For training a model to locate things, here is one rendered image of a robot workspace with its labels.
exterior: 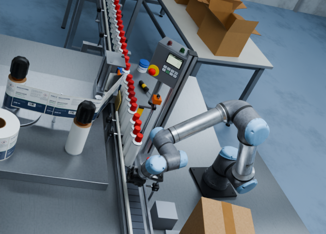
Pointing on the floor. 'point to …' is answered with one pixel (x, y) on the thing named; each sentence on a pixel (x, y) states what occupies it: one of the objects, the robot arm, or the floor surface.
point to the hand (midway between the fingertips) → (135, 180)
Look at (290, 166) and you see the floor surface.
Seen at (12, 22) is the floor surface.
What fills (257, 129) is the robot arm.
